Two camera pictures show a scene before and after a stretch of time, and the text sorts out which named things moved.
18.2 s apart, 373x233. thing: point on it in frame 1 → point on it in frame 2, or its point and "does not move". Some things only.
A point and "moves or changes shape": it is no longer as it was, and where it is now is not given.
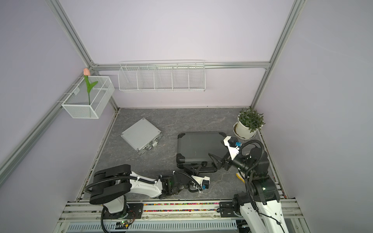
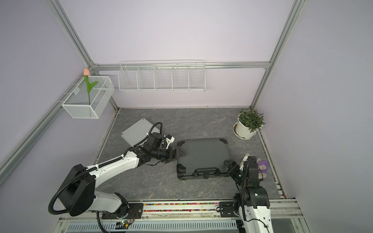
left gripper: [194, 171] → [171, 156]
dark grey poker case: [194, 148] moves or changes shape
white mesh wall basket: [76, 104] does not move
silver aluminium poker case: [143, 136] does not move
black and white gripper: [204, 182] → [169, 139]
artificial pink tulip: [87, 72] does not move
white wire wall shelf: [162, 75] does not move
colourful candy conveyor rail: [165, 211] does not move
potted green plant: [249, 121] does not move
